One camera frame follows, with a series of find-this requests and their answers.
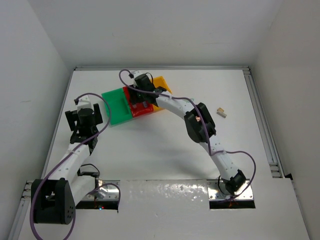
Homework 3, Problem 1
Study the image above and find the grey eraser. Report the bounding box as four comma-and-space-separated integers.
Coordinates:
216, 111, 227, 118

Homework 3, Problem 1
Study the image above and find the blue correction tape case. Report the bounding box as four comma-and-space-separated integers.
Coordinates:
142, 101, 148, 108

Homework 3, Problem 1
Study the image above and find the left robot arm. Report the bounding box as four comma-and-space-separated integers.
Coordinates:
31, 100, 103, 225

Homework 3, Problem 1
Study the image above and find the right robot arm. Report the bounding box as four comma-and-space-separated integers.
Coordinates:
128, 73, 246, 196

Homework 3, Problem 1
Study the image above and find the red plastic bin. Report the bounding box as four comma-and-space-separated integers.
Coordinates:
122, 86, 154, 118

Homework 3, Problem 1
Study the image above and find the yellow plastic bin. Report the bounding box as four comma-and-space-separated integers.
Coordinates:
153, 76, 172, 113

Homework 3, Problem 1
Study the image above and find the green plastic bin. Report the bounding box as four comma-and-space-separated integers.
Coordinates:
101, 88, 133, 125

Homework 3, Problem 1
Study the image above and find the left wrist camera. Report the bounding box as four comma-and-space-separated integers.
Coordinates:
74, 95, 93, 113

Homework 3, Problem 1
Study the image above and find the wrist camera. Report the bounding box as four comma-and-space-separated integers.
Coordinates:
74, 95, 93, 113
128, 70, 144, 81

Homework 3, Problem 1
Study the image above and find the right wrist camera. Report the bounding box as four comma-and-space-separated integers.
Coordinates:
128, 70, 144, 81

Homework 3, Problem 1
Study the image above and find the aluminium frame rail back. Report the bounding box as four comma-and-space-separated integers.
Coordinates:
74, 65, 250, 71

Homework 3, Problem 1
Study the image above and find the aluminium frame rail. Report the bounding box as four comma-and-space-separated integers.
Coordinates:
74, 65, 250, 71
243, 67, 285, 179

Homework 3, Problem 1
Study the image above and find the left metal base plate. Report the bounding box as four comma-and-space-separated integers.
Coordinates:
82, 179, 120, 201

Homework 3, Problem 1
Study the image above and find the metal base plate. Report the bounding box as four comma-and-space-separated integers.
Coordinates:
82, 179, 120, 201
207, 180, 254, 201

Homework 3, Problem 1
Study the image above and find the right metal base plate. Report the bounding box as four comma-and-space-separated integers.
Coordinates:
207, 180, 254, 201

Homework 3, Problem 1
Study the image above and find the aluminium frame rail right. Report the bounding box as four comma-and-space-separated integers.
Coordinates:
243, 67, 285, 179

